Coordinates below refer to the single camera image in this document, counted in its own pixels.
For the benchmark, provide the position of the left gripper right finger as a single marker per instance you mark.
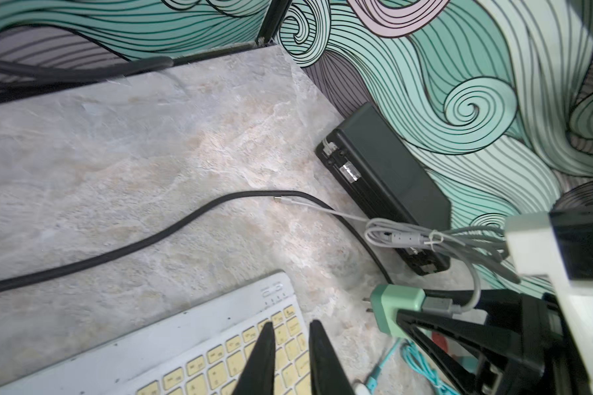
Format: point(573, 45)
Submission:
point(327, 374)

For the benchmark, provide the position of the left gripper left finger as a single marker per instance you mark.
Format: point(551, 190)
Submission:
point(259, 372)

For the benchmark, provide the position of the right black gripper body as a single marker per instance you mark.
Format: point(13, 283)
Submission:
point(524, 347)

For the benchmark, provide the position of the yellow wireless keyboard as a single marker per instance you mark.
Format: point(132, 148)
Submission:
point(202, 350)

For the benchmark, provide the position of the light green charger plug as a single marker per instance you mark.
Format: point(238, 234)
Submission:
point(387, 299)

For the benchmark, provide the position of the black computer box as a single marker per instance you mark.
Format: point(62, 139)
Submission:
point(369, 159)

